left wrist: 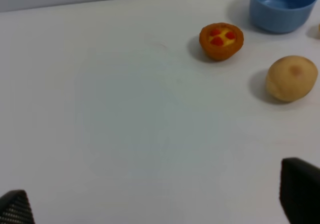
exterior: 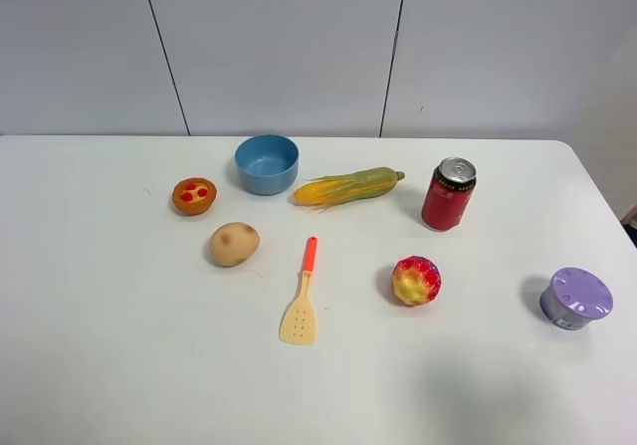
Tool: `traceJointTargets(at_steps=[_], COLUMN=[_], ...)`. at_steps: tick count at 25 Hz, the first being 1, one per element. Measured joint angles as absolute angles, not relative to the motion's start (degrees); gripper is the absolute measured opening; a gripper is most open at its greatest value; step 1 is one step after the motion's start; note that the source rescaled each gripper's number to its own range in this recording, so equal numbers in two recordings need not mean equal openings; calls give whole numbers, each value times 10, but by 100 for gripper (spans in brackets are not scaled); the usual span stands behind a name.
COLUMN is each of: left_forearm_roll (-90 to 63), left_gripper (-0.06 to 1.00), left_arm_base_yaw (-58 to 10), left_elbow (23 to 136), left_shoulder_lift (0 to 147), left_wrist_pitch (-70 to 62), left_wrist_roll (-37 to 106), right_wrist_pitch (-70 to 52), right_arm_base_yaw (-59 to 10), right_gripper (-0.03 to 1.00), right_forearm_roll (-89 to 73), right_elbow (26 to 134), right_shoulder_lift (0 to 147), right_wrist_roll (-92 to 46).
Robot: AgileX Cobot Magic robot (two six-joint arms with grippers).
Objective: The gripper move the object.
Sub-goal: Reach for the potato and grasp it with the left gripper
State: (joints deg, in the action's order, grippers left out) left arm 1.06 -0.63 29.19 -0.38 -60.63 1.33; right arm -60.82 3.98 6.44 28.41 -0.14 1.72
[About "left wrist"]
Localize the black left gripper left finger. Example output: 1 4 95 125
0 189 35 224

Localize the orange fruit tart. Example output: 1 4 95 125
199 23 244 61

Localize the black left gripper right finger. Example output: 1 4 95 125
279 157 320 224

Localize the blue plastic bowl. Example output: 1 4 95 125
249 0 317 34

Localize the tan bread bun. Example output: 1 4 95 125
265 56 318 102

